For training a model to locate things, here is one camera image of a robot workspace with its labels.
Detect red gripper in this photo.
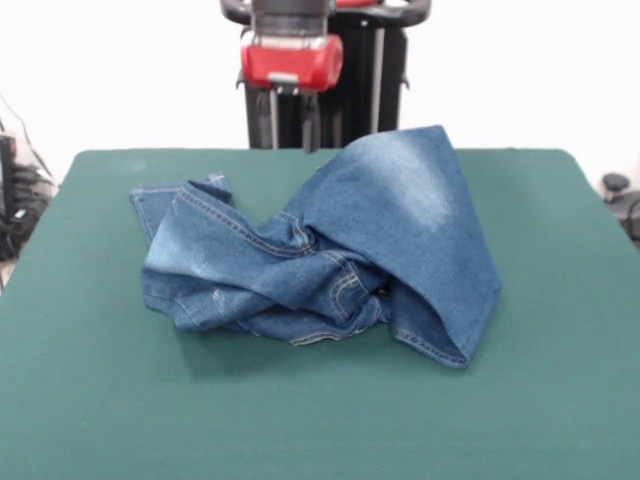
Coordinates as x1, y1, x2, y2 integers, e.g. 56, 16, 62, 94
239, 33, 345, 154

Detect blue denim jeans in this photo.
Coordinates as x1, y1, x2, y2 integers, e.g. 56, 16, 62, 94
129, 123, 505, 370

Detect black equipment box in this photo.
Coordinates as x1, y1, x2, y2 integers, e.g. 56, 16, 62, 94
0, 133, 16, 221

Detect dark green table cloth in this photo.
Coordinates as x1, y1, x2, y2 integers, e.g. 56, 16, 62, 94
0, 147, 640, 480

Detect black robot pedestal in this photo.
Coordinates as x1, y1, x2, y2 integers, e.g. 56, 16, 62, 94
219, 0, 432, 149

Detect black cable bundle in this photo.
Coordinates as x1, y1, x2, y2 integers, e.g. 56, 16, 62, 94
0, 164, 55, 262

